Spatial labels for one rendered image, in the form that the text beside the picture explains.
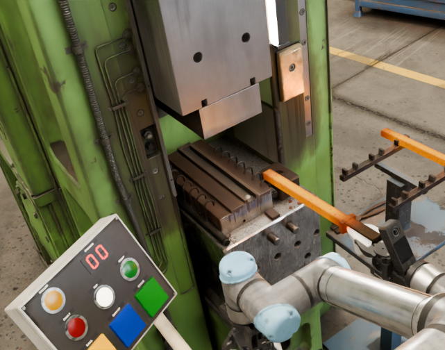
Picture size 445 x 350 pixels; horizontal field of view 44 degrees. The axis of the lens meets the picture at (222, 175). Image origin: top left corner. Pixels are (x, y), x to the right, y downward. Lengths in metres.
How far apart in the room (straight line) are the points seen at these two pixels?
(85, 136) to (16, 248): 2.05
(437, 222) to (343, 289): 1.10
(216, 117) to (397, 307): 0.80
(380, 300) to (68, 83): 0.91
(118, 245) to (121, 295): 0.12
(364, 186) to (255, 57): 1.96
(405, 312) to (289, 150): 1.14
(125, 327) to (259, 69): 0.76
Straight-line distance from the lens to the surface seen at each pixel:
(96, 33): 1.44
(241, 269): 1.09
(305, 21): 1.81
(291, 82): 1.81
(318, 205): 1.45
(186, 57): 1.40
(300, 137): 1.96
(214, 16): 1.42
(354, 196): 3.29
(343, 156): 3.62
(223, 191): 1.78
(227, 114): 1.53
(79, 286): 1.37
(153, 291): 1.47
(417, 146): 1.96
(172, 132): 2.06
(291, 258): 1.91
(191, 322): 2.11
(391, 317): 0.92
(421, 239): 2.00
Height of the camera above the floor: 2.07
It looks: 35 degrees down
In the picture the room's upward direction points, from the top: 10 degrees counter-clockwise
